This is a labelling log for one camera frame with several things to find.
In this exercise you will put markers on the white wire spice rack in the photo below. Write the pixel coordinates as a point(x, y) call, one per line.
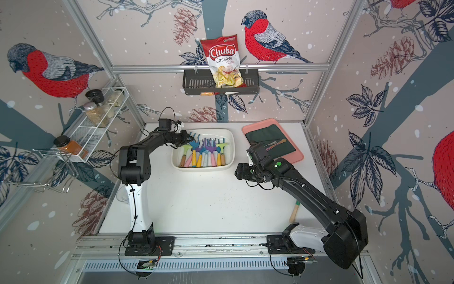
point(88, 135)

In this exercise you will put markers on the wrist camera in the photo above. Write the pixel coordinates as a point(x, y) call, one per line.
point(259, 155)
point(169, 125)

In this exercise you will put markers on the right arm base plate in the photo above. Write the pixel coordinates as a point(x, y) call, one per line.
point(282, 243)

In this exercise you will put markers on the teal rake yellow handle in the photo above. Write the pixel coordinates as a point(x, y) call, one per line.
point(195, 145)

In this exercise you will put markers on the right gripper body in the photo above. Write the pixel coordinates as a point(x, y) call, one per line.
point(249, 173)

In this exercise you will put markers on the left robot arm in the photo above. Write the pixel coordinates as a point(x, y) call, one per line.
point(134, 171)

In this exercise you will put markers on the light blue rake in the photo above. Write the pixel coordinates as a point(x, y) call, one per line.
point(206, 158)

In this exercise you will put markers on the clear glass cup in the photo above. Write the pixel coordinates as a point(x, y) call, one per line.
point(122, 194)

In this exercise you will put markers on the white storage box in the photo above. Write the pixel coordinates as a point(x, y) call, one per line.
point(204, 135)

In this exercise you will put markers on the clear spice jar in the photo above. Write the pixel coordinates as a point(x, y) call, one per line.
point(117, 98)

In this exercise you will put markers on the pink tray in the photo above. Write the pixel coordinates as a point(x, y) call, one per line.
point(294, 157)

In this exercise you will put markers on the black lid spice jar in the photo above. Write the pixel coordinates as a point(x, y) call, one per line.
point(96, 96)

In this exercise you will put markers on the green rake wooden handle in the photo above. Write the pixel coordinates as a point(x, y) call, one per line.
point(186, 148)

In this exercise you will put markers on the wire cup holder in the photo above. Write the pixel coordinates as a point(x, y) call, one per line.
point(40, 170)

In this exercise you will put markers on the purple rake pink handle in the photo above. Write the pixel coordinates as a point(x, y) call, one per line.
point(188, 162)
point(212, 149)

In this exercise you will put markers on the blue claw rake yellow handle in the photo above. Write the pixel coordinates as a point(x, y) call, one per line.
point(218, 156)

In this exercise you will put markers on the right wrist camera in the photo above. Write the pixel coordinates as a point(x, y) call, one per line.
point(259, 155)

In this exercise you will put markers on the black wall basket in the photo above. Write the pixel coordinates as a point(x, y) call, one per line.
point(198, 82)

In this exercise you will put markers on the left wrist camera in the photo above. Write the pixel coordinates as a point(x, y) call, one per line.
point(169, 125)

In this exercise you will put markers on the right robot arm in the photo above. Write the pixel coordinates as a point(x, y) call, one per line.
point(347, 233)

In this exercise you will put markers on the orange spice jar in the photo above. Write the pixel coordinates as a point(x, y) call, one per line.
point(68, 145)

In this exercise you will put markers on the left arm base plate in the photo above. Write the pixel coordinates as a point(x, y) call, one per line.
point(146, 243)

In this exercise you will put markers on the silver lid spice jar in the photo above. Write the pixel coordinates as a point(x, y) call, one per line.
point(96, 115)

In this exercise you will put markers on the dark green cloth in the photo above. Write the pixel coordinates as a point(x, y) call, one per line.
point(268, 135)

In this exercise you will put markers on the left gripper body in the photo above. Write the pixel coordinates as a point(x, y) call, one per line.
point(178, 139)

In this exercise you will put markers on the Chuba cassava chips bag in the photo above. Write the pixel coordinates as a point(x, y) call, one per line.
point(222, 56)

